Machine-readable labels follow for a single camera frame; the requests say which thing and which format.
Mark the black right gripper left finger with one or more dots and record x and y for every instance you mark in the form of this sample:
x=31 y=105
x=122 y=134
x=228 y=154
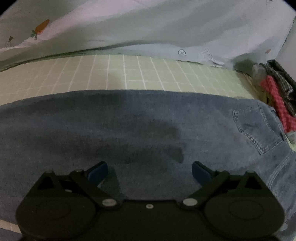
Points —
x=85 y=190

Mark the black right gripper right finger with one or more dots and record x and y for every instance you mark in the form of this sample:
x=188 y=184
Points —
x=210 y=182

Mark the blue denim jeans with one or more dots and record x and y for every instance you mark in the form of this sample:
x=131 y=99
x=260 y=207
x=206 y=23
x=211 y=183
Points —
x=149 y=139

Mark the red knitted garment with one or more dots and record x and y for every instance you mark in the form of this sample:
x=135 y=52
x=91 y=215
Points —
x=272 y=88

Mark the black white checked garment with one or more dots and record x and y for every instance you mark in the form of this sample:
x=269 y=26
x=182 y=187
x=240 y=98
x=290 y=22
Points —
x=284 y=81

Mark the light blue carrot-print sheet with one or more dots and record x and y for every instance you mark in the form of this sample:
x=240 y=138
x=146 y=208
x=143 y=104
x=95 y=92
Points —
x=231 y=34

